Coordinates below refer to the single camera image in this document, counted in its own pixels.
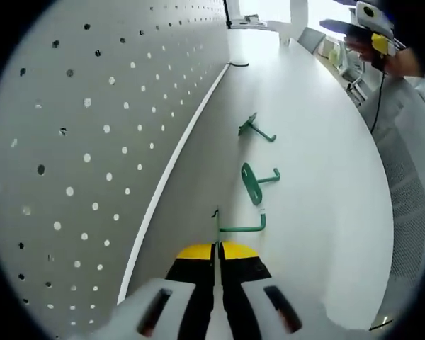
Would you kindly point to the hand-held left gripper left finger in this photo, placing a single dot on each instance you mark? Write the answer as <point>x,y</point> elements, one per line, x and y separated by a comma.
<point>148,308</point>

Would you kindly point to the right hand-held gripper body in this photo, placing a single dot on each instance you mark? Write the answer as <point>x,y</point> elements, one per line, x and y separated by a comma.
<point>377,23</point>

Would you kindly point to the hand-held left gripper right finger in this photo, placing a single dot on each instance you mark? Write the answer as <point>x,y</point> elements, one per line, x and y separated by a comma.
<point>304,308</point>

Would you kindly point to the green hook assembly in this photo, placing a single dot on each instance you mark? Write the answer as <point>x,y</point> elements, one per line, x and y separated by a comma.
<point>251,184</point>
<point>249,124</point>
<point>241,229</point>

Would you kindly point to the white perforated mounting plate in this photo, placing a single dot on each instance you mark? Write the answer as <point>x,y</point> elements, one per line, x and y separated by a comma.
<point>99,141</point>

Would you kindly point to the person's right hand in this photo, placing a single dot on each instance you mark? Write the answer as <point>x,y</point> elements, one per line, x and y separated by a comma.
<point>361,49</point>

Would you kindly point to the black tripod stand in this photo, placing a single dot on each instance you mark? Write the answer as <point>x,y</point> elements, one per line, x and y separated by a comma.
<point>228,14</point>

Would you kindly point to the grey mesh office chair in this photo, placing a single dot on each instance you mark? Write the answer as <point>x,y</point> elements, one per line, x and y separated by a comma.
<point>400,170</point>

